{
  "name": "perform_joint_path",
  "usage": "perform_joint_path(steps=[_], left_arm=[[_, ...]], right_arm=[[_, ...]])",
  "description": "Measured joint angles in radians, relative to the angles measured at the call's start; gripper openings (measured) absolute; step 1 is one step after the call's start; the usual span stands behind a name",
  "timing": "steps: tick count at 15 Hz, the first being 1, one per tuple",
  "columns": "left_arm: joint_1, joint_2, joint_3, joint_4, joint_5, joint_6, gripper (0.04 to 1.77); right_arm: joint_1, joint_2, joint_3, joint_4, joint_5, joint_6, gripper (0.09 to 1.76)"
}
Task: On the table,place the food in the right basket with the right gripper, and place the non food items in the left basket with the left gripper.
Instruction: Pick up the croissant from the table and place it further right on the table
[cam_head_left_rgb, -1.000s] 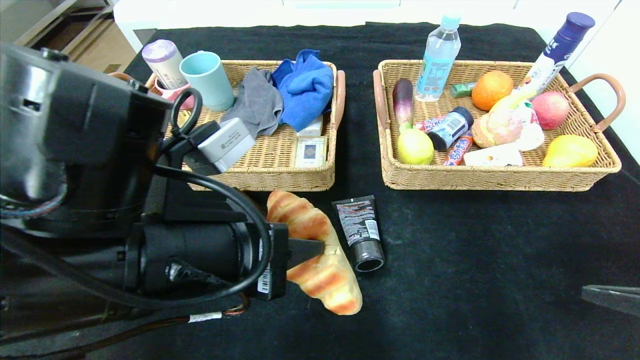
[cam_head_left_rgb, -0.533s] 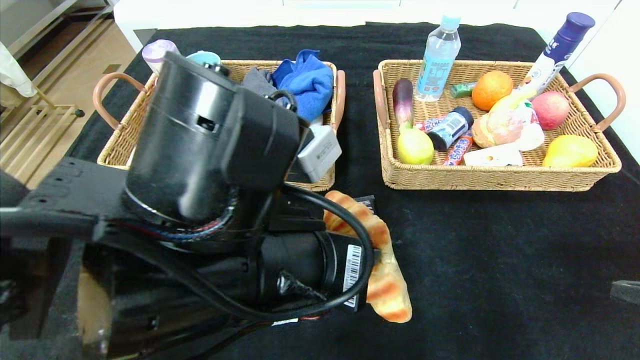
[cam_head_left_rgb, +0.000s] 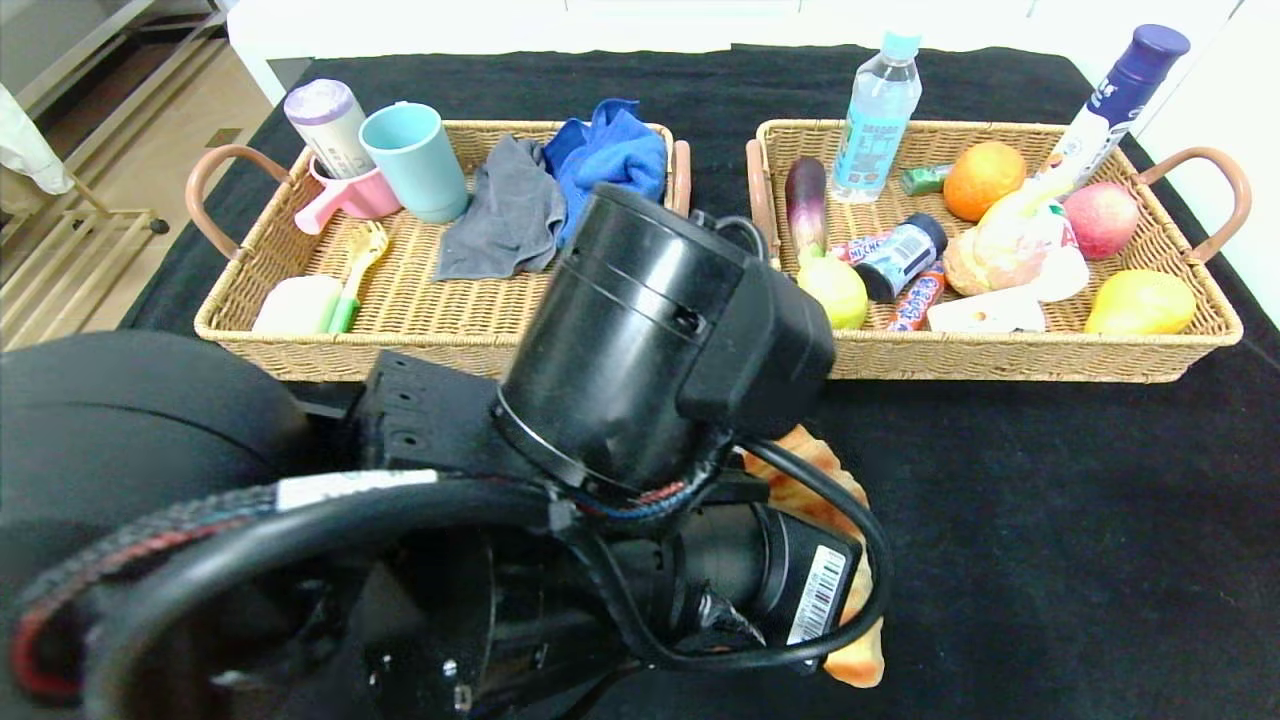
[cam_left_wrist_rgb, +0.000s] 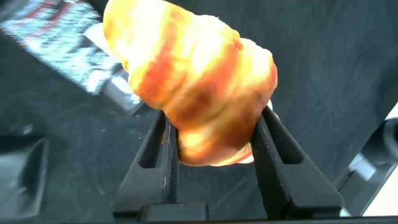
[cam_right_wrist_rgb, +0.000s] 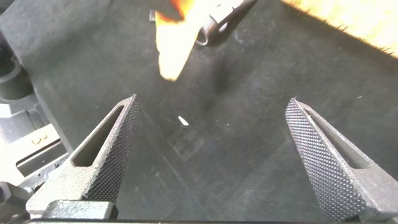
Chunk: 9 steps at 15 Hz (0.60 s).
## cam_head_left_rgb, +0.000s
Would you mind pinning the white bottle purple cap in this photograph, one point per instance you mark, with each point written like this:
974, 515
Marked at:
1100, 118

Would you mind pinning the yellow pear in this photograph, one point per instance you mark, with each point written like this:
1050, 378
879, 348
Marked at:
1140, 305

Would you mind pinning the clear water bottle blue label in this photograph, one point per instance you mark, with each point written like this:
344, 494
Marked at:
875, 120

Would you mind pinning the red white candy roll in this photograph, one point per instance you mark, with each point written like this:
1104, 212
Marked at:
845, 247

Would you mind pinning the purple eggplant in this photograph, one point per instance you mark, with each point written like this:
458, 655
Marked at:
806, 200

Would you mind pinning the yellow banana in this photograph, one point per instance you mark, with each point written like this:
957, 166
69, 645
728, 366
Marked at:
1030, 200

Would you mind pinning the small jar dark blue lid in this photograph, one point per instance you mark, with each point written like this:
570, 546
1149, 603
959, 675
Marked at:
900, 258

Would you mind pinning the blue cloth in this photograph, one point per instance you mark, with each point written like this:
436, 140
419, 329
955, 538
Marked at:
610, 150

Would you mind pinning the beige metal rack with wheels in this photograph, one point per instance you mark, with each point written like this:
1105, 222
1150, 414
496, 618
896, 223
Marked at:
160, 227

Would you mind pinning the grey cloth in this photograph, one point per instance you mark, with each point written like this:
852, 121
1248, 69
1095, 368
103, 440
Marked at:
505, 218

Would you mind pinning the yellow lemon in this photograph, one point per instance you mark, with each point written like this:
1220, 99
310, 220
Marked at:
840, 285

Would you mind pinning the pale white soap bar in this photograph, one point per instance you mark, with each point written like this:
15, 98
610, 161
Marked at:
297, 304

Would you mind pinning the orange fruit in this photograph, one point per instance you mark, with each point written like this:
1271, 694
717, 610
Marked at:
984, 182

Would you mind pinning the red apple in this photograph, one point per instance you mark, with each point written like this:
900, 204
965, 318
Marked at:
1100, 220

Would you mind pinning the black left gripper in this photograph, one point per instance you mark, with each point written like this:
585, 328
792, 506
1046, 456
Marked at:
820, 590

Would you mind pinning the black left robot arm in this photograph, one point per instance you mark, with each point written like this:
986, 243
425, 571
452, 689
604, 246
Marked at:
640, 330

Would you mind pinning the white yogurt drink bottle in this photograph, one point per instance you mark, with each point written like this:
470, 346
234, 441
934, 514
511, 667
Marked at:
1070, 270

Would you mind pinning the black table cloth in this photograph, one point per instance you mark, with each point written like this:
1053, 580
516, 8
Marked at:
1050, 550

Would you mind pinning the white hanging cloth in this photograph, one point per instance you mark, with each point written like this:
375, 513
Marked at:
25, 150

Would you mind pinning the striped golden croissant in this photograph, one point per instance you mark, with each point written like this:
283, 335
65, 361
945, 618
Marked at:
855, 670

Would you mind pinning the small green candy pack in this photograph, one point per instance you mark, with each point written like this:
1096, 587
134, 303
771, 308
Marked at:
922, 181

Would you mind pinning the orange blue candy roll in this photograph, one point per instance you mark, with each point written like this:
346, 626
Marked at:
918, 300

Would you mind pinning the round cream puff bread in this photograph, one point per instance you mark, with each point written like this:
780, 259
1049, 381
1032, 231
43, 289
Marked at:
990, 260

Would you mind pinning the white background table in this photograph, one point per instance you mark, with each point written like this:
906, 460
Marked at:
450, 30

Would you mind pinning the white tumbler lilac lid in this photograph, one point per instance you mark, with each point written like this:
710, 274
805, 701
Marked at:
328, 122

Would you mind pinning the light blue plastic cup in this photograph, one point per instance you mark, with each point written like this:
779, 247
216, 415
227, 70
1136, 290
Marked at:
418, 168

